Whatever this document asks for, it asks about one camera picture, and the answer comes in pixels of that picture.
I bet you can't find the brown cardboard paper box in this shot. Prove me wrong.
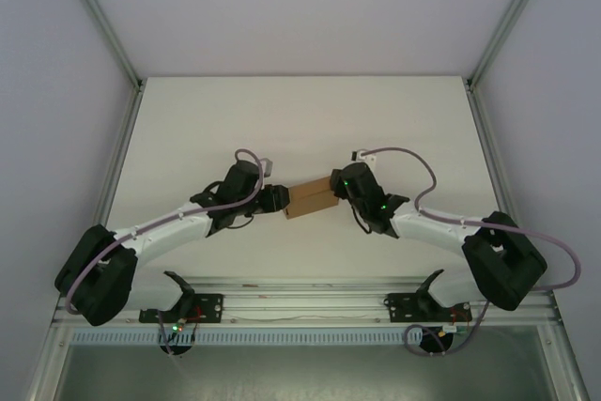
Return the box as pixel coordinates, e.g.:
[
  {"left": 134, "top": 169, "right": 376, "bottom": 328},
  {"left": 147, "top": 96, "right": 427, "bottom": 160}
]
[{"left": 281, "top": 176, "right": 341, "bottom": 222}]

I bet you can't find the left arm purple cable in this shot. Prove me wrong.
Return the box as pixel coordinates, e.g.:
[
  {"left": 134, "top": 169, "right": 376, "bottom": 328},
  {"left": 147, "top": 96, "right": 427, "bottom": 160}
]
[{"left": 65, "top": 147, "right": 271, "bottom": 350}]

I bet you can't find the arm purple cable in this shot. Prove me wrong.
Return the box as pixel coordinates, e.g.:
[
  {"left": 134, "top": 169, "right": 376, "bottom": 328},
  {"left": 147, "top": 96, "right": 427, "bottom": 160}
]
[
  {"left": 65, "top": 147, "right": 271, "bottom": 350},
  {"left": 370, "top": 146, "right": 583, "bottom": 357}
]

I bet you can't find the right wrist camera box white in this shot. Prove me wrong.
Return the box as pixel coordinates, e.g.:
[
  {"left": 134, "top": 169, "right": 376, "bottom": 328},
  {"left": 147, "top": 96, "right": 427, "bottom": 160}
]
[{"left": 349, "top": 148, "right": 379, "bottom": 165}]

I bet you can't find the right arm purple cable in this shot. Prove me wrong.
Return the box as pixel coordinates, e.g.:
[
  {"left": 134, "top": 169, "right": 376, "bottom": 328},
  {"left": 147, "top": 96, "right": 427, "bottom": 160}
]
[{"left": 370, "top": 146, "right": 583, "bottom": 357}]

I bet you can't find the aluminium mounting rail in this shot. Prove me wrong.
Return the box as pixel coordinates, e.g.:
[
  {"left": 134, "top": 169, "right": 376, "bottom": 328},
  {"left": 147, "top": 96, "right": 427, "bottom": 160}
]
[{"left": 51, "top": 277, "right": 562, "bottom": 327}]

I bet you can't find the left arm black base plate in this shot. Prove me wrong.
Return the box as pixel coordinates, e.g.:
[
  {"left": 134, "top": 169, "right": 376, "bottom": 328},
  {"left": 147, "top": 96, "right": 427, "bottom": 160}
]
[{"left": 138, "top": 293, "right": 224, "bottom": 325}]

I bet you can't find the aluminium table side rail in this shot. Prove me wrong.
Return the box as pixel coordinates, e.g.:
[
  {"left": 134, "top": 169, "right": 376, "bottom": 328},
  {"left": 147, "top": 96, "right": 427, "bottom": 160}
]
[
  {"left": 464, "top": 81, "right": 534, "bottom": 287},
  {"left": 74, "top": 81, "right": 146, "bottom": 290}
]

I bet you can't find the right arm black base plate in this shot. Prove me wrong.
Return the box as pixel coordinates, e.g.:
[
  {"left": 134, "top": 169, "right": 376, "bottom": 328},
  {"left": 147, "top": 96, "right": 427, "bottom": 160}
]
[{"left": 381, "top": 292, "right": 473, "bottom": 325}]

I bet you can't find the slotted grey cable duct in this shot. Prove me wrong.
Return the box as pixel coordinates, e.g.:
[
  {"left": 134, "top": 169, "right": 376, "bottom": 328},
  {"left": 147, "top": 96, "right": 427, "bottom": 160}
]
[{"left": 69, "top": 329, "right": 470, "bottom": 347}]

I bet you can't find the aluminium frame post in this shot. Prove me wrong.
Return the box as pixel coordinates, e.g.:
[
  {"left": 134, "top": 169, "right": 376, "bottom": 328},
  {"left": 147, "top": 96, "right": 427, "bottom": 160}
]
[
  {"left": 56, "top": 0, "right": 144, "bottom": 90},
  {"left": 466, "top": 0, "right": 561, "bottom": 90}
]

